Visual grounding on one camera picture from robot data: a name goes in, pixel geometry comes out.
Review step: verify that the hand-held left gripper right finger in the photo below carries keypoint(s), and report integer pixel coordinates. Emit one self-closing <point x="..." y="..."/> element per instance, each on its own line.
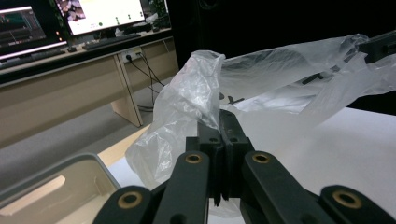
<point x="235" y="146"/>

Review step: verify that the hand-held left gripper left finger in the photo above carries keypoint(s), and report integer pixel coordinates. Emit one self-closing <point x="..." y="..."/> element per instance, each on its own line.
<point x="214" y="149"/>

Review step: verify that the clear printed plastic bag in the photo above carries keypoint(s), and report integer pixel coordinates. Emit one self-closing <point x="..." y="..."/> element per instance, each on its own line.
<point x="193" y="93"/>

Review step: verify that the beige basket with grey rim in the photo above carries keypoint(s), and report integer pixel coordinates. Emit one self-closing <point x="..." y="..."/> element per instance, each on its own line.
<point x="77" y="186"/>

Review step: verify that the black curtain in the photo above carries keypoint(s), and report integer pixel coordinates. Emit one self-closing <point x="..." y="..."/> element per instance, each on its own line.
<point x="264" y="25"/>

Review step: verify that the white power outlet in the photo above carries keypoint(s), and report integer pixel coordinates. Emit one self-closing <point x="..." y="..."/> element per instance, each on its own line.
<point x="131" y="56"/>

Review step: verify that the black keyboard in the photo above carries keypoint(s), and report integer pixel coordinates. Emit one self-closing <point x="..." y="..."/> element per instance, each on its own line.
<point x="109" y="41"/>
<point x="31" y="59"/>

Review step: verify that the long wooden desk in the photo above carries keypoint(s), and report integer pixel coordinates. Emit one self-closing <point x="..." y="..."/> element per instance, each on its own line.
<point x="62" y="93"/>

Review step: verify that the bright screen monitor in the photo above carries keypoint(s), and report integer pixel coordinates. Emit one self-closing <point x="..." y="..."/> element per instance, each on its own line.
<point x="102" y="14"/>

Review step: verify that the dark screen monitor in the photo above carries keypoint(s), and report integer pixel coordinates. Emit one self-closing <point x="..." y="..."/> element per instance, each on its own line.
<point x="21" y="31"/>

